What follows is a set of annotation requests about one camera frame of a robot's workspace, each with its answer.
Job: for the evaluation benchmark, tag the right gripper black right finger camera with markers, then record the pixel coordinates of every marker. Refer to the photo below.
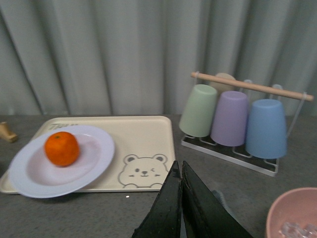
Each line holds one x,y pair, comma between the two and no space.
206,216

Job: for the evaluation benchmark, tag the purple plastic cup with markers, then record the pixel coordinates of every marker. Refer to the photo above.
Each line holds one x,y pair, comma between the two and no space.
230,119

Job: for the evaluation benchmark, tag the blue plastic cup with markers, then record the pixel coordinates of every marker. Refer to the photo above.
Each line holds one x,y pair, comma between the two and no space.
266,130

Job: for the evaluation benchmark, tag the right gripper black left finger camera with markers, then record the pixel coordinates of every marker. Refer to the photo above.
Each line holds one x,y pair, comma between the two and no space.
164,217

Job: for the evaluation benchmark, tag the cream bear tray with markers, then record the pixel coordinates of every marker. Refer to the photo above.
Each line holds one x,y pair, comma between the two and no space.
143,156

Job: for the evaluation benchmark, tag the white ridged plate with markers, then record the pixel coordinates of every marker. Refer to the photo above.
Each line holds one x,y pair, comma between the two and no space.
33,175

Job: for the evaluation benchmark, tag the clear ice cubes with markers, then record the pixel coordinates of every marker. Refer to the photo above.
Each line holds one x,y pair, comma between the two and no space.
294,230

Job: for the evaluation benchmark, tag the orange mandarin fruit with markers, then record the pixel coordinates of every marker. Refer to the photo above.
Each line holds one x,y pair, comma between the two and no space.
62,149

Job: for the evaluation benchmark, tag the pink bowl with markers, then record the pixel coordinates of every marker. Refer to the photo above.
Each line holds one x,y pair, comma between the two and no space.
294,206

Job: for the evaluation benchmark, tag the grey curtain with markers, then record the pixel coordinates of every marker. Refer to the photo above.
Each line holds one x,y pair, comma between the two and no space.
126,57

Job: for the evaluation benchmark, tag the wooden peg drying rack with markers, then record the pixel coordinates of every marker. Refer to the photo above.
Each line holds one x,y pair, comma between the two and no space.
6,133

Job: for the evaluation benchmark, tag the light green plastic cup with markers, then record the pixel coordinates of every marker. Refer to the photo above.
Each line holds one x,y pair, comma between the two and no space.
198,113

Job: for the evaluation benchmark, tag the white cup holder rack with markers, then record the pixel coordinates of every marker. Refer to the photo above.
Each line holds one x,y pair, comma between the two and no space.
238,155

